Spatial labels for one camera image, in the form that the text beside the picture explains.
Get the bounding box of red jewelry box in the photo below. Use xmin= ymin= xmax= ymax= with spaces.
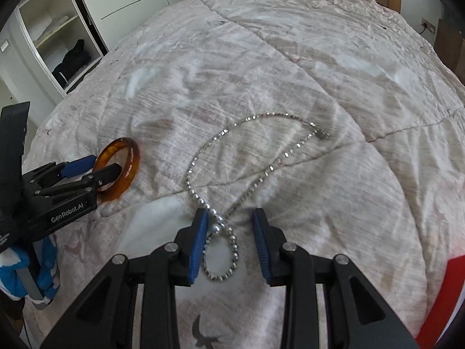
xmin=416 ymin=255 xmax=464 ymax=348

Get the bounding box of white wardrobe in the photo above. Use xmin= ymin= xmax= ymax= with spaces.
xmin=1 ymin=0 xmax=182 ymax=124

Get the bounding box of wooden dresser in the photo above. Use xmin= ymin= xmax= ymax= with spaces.
xmin=434 ymin=19 xmax=464 ymax=81

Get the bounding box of blue gloved left hand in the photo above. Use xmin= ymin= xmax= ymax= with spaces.
xmin=0 ymin=236 xmax=60 ymax=310

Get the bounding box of amber bangle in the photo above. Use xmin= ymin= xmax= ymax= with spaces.
xmin=93 ymin=137 xmax=140 ymax=202

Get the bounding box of pearl chain necklace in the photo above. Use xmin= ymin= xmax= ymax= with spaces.
xmin=185 ymin=112 xmax=330 ymax=282

